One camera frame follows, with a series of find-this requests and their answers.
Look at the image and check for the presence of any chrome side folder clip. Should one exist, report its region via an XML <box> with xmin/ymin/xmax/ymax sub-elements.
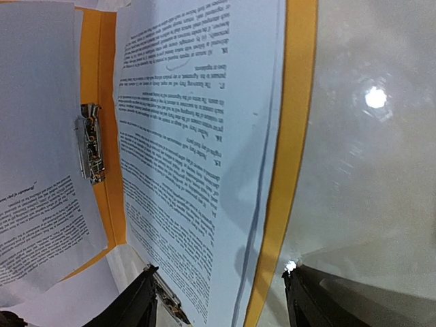
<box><xmin>153</xmin><ymin>272</ymin><xmax>191</xmax><ymax>326</ymax></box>

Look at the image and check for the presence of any orange file folder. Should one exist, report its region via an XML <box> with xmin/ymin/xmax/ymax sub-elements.
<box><xmin>68</xmin><ymin>1</ymin><xmax>318</xmax><ymax>326</ymax></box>

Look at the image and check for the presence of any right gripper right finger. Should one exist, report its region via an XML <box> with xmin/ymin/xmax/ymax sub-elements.
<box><xmin>282</xmin><ymin>264</ymin><xmax>435</xmax><ymax>326</ymax></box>

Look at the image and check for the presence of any stack of printed papers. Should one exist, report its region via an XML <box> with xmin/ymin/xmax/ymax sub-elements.
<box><xmin>114</xmin><ymin>1</ymin><xmax>286</xmax><ymax>326</ymax></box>

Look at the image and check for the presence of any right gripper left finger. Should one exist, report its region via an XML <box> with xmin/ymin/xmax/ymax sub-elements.
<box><xmin>84</xmin><ymin>265</ymin><xmax>159</xmax><ymax>327</ymax></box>

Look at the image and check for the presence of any chrome folder spring clip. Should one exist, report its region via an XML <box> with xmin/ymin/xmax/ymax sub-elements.
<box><xmin>75</xmin><ymin>103</ymin><xmax>106</xmax><ymax>185</ymax></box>

